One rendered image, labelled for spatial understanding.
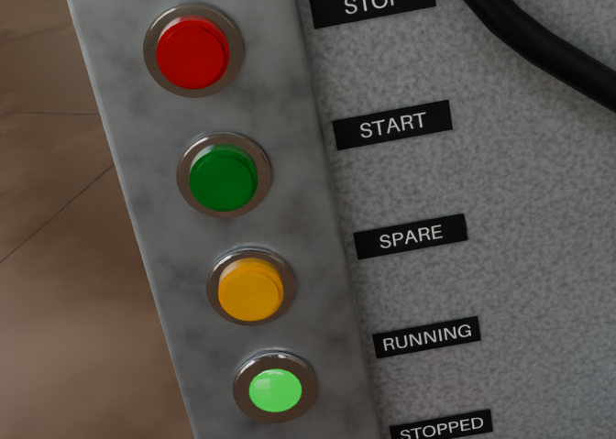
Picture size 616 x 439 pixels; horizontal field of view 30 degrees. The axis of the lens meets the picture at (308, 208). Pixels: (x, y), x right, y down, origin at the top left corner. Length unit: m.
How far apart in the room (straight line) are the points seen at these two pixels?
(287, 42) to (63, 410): 2.49
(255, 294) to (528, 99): 0.13
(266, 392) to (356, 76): 0.14
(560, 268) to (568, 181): 0.04
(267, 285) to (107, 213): 3.27
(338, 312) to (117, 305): 2.75
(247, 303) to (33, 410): 2.47
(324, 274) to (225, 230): 0.04
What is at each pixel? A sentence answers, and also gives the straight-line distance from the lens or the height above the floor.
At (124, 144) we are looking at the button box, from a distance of 0.44.
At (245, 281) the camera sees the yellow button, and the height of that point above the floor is 1.38.
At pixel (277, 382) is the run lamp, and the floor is 1.33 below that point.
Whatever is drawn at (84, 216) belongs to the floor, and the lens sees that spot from 3.74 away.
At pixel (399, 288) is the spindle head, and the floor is 1.35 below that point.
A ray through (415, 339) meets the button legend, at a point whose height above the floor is 1.32.
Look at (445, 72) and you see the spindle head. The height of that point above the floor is 1.44.
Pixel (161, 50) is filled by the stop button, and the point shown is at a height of 1.48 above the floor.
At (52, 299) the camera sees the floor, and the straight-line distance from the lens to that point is 3.34.
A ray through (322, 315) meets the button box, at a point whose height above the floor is 1.35.
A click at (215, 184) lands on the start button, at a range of 0.43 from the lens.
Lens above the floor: 1.61
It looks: 28 degrees down
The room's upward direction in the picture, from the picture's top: 12 degrees counter-clockwise
